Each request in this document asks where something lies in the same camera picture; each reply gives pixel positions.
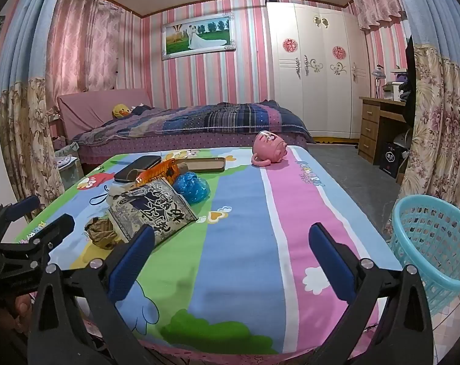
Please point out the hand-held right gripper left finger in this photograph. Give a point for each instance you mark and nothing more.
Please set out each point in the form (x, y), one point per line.
(133, 262)

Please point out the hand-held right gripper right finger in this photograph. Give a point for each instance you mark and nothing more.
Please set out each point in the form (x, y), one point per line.
(334, 262)

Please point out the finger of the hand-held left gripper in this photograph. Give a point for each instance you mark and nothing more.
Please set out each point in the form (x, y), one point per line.
(22, 206)
(57, 228)

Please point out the brown paper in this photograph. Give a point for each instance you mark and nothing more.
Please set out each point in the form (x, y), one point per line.
(100, 232)

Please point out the black and white printed bag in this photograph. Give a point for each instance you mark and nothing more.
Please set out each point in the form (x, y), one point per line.
(154, 207)

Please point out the teal plastic basket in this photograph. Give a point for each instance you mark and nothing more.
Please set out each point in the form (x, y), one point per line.
(424, 235)

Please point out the blue plastic bag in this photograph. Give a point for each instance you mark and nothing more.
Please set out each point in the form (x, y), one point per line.
(192, 188)

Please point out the orange snack packet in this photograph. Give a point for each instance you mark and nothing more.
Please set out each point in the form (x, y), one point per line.
(161, 171)

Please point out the small brown cardboard piece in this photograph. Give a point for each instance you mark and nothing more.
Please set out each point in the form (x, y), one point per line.
(183, 168)

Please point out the person's left hand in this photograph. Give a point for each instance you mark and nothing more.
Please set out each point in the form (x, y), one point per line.
(21, 310)

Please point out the blue floral curtain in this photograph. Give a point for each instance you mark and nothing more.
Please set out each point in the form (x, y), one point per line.
(24, 121)
(443, 121)

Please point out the black textured case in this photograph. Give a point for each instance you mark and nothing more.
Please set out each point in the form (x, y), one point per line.
(137, 167)

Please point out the cartoon printed tablecloth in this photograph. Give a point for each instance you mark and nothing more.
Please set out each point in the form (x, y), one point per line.
(233, 254)

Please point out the bed with pink headboard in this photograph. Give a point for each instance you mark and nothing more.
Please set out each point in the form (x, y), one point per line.
(100, 121)

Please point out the black box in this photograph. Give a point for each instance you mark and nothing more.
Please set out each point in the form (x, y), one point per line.
(390, 159)

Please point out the pink mug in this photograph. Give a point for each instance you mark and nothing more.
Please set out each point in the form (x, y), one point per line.
(270, 148)

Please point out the yellow duck plush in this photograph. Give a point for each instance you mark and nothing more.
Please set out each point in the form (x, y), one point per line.
(120, 111)

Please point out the white round appliance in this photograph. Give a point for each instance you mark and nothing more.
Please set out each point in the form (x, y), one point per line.
(405, 140)

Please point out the wooden desk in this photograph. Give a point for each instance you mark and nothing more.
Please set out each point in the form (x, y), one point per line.
(369, 121)

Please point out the plaid purple blanket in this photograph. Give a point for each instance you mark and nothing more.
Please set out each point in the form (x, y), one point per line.
(214, 121)

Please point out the white wardrobe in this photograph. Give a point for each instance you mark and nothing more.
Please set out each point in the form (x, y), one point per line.
(317, 95)

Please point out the long pink curtain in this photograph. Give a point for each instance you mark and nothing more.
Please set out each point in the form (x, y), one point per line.
(81, 42)

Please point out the white box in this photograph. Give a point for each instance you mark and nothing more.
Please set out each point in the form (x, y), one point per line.
(392, 91)

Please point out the dark hanging clothing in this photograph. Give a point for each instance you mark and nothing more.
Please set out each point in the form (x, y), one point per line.
(410, 83)

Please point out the desk lamp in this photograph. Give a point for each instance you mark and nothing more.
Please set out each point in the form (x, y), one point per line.
(377, 72)

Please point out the framed wedding picture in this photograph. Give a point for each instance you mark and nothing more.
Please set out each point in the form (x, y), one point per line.
(197, 36)

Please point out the short pink curtain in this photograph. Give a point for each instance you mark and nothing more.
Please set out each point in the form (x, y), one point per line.
(378, 7)

